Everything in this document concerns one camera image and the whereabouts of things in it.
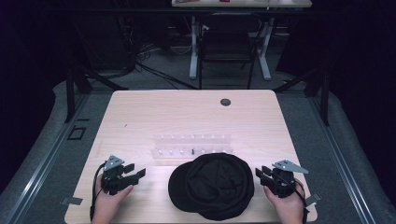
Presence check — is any black metal stand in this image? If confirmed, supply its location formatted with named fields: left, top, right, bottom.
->
left=273, top=63, right=332, bottom=127
left=64, top=65, right=129, bottom=124

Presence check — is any black cap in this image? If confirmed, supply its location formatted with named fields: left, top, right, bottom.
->
left=167, top=152, right=256, bottom=222

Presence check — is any white-legged desk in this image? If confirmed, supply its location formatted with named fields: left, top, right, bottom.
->
left=171, top=0, right=313, bottom=82

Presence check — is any black tape square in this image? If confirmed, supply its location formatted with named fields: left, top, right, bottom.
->
left=66, top=125, right=87, bottom=141

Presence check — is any bundle of floor cables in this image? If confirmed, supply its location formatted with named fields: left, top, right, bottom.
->
left=122, top=18, right=200, bottom=91

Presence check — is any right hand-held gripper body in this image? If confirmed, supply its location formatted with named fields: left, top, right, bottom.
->
left=268, top=159, right=309, bottom=199

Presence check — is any black cable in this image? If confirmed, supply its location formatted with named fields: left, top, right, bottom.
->
left=89, top=161, right=108, bottom=222
left=277, top=173, right=310, bottom=224

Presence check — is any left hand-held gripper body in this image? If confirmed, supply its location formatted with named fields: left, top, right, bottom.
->
left=100, top=154, right=133, bottom=196

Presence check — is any black chair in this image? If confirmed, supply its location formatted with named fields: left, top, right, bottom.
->
left=197, top=12, right=264, bottom=91

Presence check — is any person's right hand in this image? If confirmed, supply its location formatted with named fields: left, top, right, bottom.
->
left=263, top=178, right=308, bottom=224

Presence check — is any grey tape strip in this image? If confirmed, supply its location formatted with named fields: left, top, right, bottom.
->
left=305, top=192, right=322, bottom=207
left=60, top=196, right=84, bottom=206

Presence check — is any clear acrylic rack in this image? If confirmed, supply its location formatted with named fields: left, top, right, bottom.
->
left=150, top=133, right=234, bottom=163

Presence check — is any aluminium floor rail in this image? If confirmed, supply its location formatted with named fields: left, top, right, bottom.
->
left=309, top=92, right=379, bottom=224
left=3, top=92, right=92, bottom=224

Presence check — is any person's left hand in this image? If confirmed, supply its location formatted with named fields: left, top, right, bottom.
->
left=91, top=174, right=134, bottom=224

